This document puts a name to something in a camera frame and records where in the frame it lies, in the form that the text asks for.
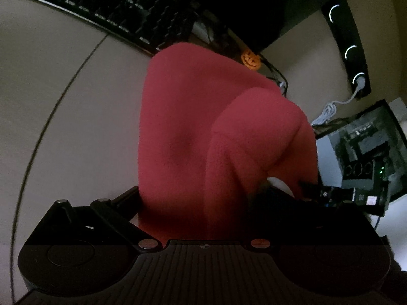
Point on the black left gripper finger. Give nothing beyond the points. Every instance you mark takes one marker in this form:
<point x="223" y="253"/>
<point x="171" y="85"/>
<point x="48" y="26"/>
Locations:
<point x="115" y="217"/>

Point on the red fleece jacket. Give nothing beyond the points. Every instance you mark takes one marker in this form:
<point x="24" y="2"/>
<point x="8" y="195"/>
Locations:
<point x="212" y="132"/>

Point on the orange pumpkin toy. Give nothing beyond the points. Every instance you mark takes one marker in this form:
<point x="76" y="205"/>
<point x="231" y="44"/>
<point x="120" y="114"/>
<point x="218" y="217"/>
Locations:
<point x="251" y="60"/>

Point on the black power strip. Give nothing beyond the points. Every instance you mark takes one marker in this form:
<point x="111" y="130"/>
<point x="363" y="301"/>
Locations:
<point x="344" y="30"/>

